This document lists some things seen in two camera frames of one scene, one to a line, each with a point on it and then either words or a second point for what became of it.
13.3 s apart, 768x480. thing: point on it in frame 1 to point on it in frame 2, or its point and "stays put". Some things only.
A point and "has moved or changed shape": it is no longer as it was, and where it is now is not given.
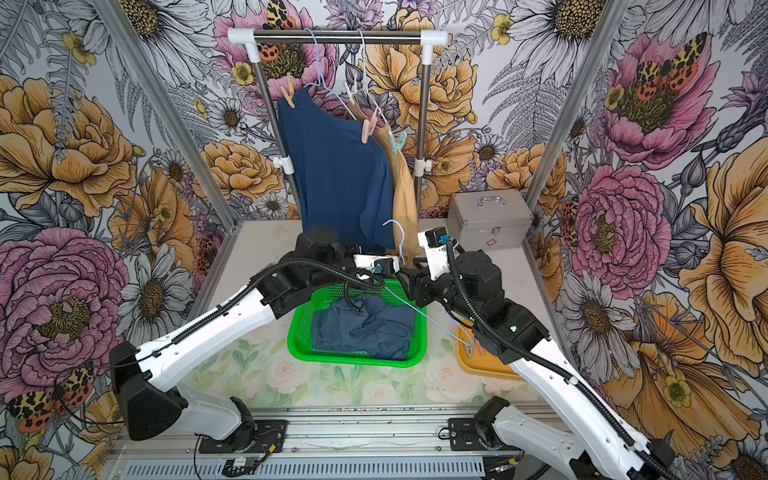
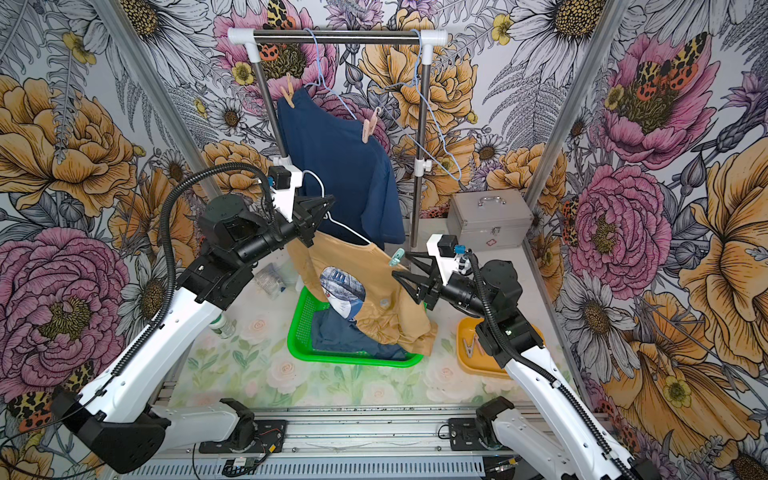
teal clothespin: [397, 145] has moved or changed shape
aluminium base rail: [324, 443] stays put
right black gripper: [420, 282] stays put
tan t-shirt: [407, 241] to [356, 279]
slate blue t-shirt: [380, 328] stays put
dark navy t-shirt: [345, 173] stays put
